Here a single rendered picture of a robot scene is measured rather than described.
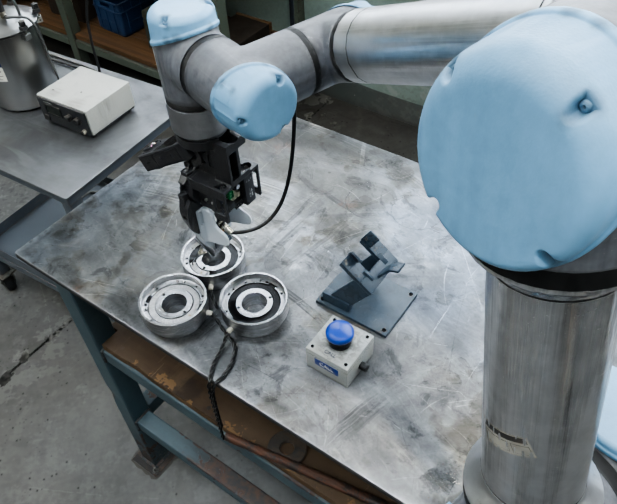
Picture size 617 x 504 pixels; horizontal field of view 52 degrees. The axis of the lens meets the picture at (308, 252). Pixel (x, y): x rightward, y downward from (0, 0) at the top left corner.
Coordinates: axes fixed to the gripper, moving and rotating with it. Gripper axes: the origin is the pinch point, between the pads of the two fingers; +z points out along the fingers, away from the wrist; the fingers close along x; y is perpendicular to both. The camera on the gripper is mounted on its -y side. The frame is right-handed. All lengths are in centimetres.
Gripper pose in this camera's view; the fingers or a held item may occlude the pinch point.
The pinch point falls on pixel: (215, 234)
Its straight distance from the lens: 93.9
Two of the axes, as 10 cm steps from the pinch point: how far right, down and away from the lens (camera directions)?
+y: 8.2, 3.9, -4.2
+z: 0.5, 6.9, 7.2
